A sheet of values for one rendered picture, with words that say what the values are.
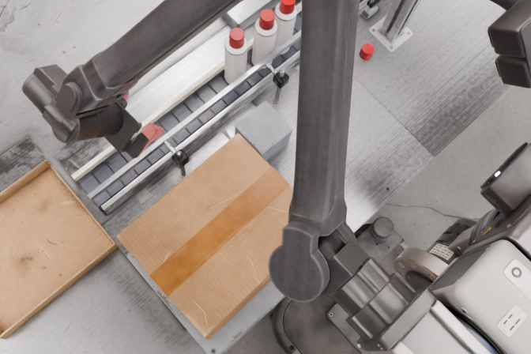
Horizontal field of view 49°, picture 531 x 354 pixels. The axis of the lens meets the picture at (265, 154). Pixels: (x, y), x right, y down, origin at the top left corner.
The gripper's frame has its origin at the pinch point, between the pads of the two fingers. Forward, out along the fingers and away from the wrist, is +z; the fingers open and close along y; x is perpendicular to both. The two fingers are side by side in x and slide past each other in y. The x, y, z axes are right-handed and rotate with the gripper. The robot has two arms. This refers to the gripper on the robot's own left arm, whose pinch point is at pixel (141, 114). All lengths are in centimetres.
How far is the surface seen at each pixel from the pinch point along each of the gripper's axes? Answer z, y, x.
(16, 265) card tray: 2, 5, 51
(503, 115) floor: 174, -51, -26
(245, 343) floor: 86, -42, 82
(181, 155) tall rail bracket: 16.5, -4.9, 9.2
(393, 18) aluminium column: 65, -11, -36
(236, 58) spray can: 28.3, 2.6, -11.2
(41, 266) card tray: 4.8, 1.4, 47.8
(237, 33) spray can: 24.9, 4.4, -16.4
